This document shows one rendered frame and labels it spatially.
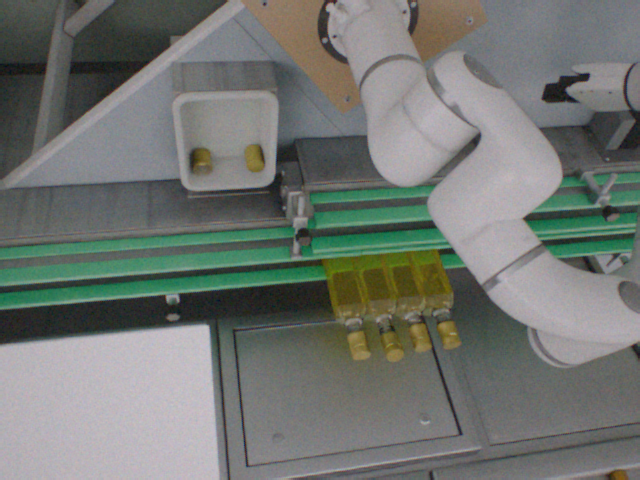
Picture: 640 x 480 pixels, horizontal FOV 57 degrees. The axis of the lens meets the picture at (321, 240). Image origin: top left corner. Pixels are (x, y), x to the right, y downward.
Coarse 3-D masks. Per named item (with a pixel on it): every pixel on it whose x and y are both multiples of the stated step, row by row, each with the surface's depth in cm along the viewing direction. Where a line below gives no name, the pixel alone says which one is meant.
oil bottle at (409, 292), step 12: (408, 252) 118; (396, 264) 116; (408, 264) 116; (396, 276) 114; (408, 276) 114; (396, 288) 112; (408, 288) 112; (420, 288) 113; (408, 300) 111; (420, 300) 111; (396, 312) 113; (408, 312) 111; (420, 312) 112
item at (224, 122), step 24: (192, 96) 94; (216, 96) 95; (240, 96) 96; (264, 96) 96; (192, 120) 107; (216, 120) 108; (240, 120) 109; (264, 120) 107; (192, 144) 111; (216, 144) 112; (240, 144) 113; (264, 144) 111; (192, 168) 112; (216, 168) 113; (240, 168) 114; (264, 168) 114
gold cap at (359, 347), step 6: (360, 330) 107; (348, 336) 108; (354, 336) 107; (360, 336) 106; (366, 336) 108; (354, 342) 106; (360, 342) 106; (366, 342) 106; (354, 348) 105; (360, 348) 105; (366, 348) 105; (354, 354) 105; (360, 354) 105; (366, 354) 106
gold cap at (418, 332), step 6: (414, 324) 109; (420, 324) 109; (408, 330) 110; (414, 330) 109; (420, 330) 108; (426, 330) 109; (414, 336) 108; (420, 336) 107; (426, 336) 108; (414, 342) 108; (420, 342) 107; (426, 342) 107; (414, 348) 108; (420, 348) 108; (426, 348) 108
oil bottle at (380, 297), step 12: (360, 264) 115; (372, 264) 115; (384, 264) 116; (360, 276) 115; (372, 276) 113; (384, 276) 114; (372, 288) 112; (384, 288) 112; (372, 300) 110; (384, 300) 110; (396, 300) 111; (372, 312) 110; (384, 312) 110
